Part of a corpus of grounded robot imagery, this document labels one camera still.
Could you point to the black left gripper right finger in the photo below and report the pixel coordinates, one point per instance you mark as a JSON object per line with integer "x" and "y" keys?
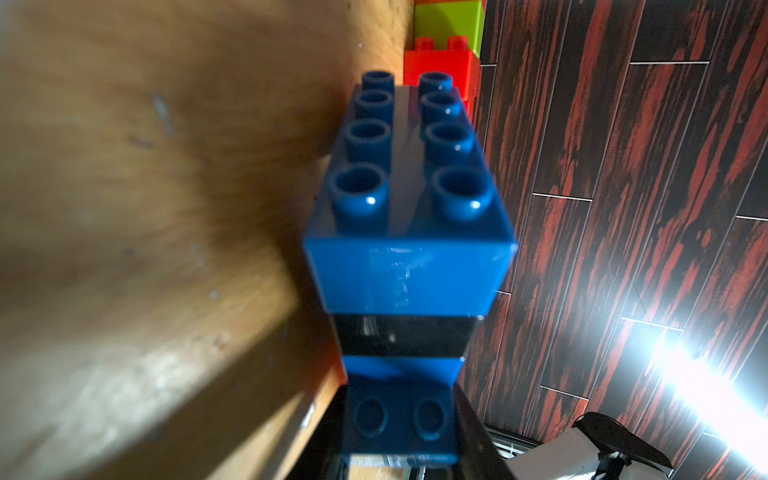
{"x": 478, "y": 458}

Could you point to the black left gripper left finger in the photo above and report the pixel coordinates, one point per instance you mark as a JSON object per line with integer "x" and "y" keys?
{"x": 321, "y": 458}

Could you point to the blue long brick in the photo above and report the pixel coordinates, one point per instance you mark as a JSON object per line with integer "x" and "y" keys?
{"x": 408, "y": 220}
{"x": 400, "y": 411}

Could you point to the black square brick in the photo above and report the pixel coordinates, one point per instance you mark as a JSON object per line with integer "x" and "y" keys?
{"x": 404, "y": 336}

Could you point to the small red base brick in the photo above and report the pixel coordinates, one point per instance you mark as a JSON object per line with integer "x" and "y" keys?
{"x": 455, "y": 59}

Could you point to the green square brick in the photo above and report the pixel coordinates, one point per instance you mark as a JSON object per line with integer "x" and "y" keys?
{"x": 443, "y": 19}

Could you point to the red tall square brick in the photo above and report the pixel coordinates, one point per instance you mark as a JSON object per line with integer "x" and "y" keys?
{"x": 337, "y": 369}

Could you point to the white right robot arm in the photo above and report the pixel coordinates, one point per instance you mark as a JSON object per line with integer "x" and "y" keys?
{"x": 595, "y": 447}

